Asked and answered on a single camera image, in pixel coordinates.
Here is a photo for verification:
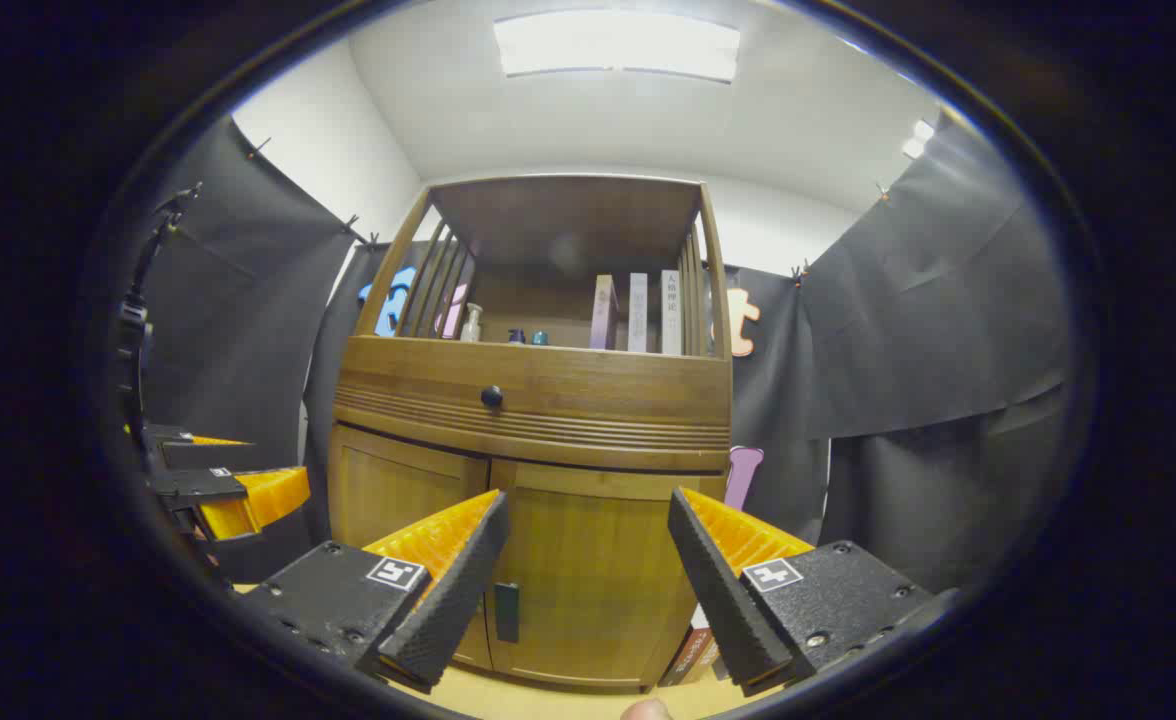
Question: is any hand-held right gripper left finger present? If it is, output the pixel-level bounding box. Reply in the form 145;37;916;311
236;488;512;695

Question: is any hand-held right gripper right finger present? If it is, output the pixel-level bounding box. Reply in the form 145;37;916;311
666;486;961;698

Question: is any wooden shoe cabinet door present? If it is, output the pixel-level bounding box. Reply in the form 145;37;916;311
328;425;495;671
488;460;727;691

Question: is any wooden double-door shoe cabinet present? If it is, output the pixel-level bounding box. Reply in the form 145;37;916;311
326;175;734;693

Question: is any dark brown box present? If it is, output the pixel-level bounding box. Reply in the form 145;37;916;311
658;625;721;688

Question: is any wooden drawer front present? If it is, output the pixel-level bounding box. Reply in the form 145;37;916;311
334;336;732;471

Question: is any white book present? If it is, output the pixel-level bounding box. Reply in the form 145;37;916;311
661;269;683;355

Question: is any purple book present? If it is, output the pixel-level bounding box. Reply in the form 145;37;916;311
590;275;619;351

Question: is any black backdrop cloth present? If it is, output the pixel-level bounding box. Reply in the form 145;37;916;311
133;110;1074;596

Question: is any large ceiling light panel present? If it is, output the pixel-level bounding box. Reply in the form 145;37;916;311
493;10;741;83

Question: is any black cable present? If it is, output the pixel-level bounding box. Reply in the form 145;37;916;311
131;182;204;306

